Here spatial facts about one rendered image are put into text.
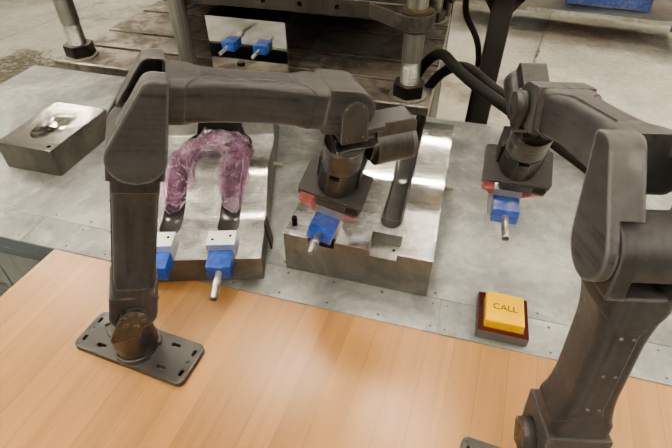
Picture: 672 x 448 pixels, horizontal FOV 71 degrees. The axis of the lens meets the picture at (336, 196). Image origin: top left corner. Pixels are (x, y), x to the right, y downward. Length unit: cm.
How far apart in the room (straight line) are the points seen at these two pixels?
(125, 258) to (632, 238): 55
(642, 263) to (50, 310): 86
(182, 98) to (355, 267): 45
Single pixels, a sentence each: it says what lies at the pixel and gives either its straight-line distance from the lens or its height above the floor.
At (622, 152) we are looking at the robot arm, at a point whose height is 125.
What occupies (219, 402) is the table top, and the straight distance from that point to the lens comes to 76.
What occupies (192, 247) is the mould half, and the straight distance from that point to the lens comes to 89.
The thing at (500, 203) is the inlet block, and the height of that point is 95.
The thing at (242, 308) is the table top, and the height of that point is 80.
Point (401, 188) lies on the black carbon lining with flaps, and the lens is 95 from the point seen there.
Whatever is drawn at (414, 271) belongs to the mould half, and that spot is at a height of 86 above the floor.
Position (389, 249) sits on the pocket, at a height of 86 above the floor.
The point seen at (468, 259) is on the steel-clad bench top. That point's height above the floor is 80.
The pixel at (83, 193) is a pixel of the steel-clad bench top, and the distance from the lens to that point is 119.
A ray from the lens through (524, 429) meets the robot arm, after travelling 62.
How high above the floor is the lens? 146
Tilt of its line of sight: 39 degrees down
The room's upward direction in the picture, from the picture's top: straight up
